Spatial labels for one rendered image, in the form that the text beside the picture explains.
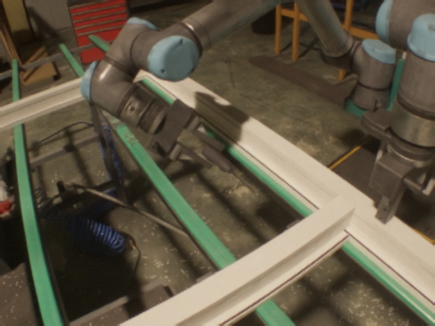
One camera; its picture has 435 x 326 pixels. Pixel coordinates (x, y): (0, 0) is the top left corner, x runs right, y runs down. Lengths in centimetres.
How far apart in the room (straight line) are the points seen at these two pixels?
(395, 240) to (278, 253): 22
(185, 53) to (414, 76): 39
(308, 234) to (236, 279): 15
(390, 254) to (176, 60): 54
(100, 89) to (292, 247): 50
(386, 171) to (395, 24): 26
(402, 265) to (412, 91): 33
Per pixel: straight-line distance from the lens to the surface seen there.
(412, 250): 60
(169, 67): 60
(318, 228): 57
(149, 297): 90
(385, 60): 139
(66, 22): 757
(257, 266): 51
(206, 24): 65
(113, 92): 71
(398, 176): 48
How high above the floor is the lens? 137
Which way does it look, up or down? 38 degrees down
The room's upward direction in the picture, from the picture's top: 4 degrees counter-clockwise
